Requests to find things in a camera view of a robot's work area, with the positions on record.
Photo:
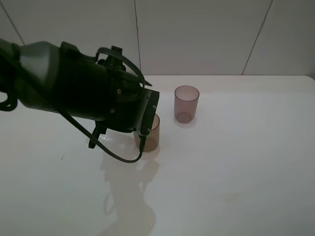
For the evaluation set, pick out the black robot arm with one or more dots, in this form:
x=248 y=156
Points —
x=26 y=76

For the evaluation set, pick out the brown translucent cup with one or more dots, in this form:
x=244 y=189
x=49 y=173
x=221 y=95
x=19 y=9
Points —
x=152 y=140

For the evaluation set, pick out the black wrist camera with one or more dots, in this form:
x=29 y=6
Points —
x=148 y=108

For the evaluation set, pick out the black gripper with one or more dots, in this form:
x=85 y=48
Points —
x=106 y=88

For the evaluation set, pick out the pink translucent cup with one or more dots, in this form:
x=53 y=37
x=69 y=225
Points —
x=185 y=103

